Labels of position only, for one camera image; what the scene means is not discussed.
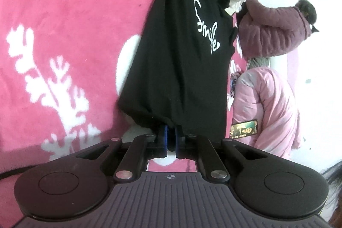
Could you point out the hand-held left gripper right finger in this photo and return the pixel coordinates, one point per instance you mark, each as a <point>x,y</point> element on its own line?
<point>178,138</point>

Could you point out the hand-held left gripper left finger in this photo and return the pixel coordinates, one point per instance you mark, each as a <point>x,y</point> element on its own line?
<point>165,138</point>

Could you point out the black printed sweatshirt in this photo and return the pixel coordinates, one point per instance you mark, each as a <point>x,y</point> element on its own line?
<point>173,57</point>

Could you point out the smartphone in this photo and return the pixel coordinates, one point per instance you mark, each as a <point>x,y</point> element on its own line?
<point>244,129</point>

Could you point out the olive green cloth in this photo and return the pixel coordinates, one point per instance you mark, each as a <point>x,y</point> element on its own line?
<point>257,62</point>

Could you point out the cream cloth with black trim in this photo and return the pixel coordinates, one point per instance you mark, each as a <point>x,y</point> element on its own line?
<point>234,6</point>

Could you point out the person's black hair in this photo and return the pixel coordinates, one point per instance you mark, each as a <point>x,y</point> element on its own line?
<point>334,182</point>

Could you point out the pink floral blanket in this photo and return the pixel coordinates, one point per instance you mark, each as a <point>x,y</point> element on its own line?
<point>66,3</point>

